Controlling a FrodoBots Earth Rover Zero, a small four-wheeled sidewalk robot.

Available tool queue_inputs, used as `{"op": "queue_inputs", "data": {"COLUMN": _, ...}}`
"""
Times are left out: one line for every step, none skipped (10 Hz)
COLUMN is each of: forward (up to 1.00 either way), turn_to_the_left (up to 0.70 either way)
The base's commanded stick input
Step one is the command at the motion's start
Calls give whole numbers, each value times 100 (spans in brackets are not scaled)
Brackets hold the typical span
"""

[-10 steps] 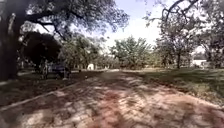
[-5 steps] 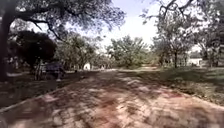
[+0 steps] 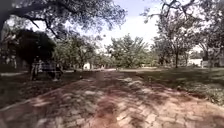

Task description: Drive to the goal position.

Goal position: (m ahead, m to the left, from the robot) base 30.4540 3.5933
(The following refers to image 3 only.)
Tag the red brick path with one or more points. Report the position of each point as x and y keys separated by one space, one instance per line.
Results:
x=113 y=106

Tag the shaded grass ground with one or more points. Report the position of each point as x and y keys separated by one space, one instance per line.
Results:
x=20 y=88

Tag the row of trees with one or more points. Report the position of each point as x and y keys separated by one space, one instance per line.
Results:
x=133 y=50

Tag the large overhanging tree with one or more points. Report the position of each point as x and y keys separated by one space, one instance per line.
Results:
x=60 y=15

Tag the grass lawn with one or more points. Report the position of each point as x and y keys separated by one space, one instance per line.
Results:
x=186 y=80

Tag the small white building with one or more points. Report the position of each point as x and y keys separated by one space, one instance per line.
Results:
x=87 y=66

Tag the dark round bush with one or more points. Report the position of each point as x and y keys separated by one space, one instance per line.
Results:
x=33 y=46

